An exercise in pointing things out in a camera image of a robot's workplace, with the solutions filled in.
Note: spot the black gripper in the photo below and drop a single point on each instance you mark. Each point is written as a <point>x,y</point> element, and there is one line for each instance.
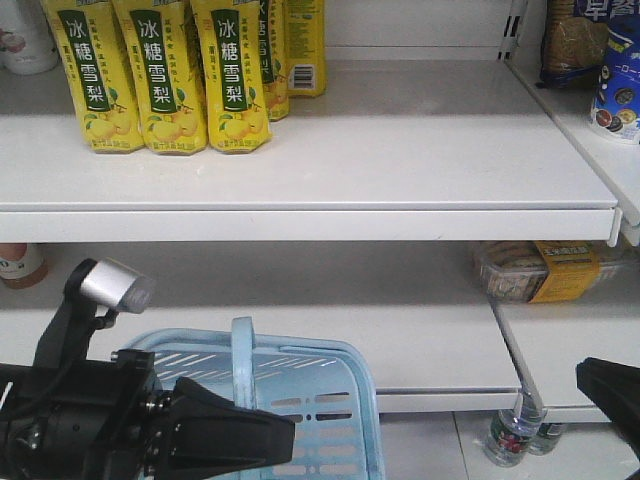
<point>104,420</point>

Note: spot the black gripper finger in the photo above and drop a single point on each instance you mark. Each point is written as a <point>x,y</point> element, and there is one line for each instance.
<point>614,389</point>

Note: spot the light blue plastic basket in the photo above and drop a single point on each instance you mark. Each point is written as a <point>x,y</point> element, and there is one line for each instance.
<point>323,386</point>

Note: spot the clear water bottle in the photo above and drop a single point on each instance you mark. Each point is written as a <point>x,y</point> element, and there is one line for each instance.
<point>511,431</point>
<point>546,438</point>

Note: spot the cookie box yellow label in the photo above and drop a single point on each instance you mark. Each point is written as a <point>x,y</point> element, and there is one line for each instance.
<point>547,271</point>

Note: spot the orange C100 drink bottle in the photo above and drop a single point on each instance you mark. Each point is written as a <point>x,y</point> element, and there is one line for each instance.
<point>22,265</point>

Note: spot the white metal shelf unit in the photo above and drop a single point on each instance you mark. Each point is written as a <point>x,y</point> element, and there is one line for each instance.
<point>356,220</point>

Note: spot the blue cookie cup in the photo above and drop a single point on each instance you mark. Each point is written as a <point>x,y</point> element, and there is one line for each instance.
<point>615,107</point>

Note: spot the brown cracker package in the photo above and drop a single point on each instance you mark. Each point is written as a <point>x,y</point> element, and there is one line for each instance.
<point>573,43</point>

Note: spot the white peach drink bottle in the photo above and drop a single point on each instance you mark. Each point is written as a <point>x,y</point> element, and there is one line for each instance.
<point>27,46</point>

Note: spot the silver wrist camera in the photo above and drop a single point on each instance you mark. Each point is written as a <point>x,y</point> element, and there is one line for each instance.
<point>111,284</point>

